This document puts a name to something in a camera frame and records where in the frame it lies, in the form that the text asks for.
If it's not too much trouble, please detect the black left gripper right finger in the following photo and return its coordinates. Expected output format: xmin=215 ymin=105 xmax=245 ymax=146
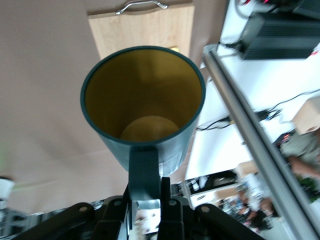
xmin=158 ymin=176 xmax=266 ymax=240

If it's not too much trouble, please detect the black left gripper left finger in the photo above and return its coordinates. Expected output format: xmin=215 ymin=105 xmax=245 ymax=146
xmin=14 ymin=183 xmax=138 ymax=240

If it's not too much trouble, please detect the teal cup yellow inside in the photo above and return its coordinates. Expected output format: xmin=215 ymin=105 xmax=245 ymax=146
xmin=79 ymin=45 xmax=207 ymax=209

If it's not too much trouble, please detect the person in khaki shirt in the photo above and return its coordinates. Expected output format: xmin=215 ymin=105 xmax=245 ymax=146
xmin=279 ymin=131 xmax=320 ymax=181

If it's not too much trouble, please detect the brown cardboard box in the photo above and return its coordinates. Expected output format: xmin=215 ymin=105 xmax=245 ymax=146
xmin=291 ymin=96 xmax=320 ymax=136

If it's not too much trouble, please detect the black power supply box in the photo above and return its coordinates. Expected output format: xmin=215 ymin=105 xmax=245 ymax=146
xmin=239 ymin=11 xmax=320 ymax=61

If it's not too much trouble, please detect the grey aluminium table edge rail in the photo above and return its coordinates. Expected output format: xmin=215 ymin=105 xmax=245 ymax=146
xmin=202 ymin=43 xmax=320 ymax=240

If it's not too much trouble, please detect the black cable with adapter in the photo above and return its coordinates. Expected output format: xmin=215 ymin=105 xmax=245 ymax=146
xmin=195 ymin=91 xmax=320 ymax=131

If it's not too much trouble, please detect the wooden cutting board metal handle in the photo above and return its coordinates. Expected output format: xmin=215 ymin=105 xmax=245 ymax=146
xmin=87 ymin=0 xmax=195 ymax=62

